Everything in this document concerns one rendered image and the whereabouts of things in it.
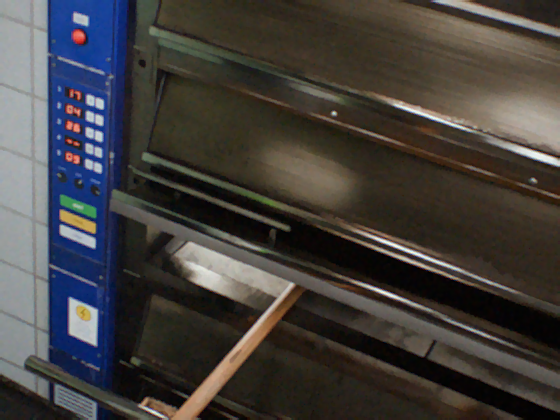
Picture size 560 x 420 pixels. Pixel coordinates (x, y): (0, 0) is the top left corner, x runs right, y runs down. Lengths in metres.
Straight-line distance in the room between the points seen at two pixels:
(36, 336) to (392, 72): 1.19
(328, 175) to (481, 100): 0.33
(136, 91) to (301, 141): 0.35
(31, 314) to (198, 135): 0.74
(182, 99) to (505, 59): 0.63
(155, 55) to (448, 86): 0.57
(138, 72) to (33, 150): 0.36
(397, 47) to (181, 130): 0.48
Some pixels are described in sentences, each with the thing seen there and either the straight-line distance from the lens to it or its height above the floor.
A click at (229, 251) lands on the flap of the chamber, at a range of 1.81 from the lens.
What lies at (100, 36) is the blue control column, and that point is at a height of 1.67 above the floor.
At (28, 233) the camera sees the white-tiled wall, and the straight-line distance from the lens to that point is 2.32.
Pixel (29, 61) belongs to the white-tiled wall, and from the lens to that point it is 2.10.
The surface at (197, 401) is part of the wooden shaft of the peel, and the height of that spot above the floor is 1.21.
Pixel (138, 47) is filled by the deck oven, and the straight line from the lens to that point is 1.92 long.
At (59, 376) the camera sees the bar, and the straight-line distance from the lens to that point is 1.89.
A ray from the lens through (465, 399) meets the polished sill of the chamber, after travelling 1.96.
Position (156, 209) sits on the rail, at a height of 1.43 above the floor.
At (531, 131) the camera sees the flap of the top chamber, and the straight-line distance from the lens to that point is 1.64.
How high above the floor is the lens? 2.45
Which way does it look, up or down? 33 degrees down
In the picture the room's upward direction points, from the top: 8 degrees clockwise
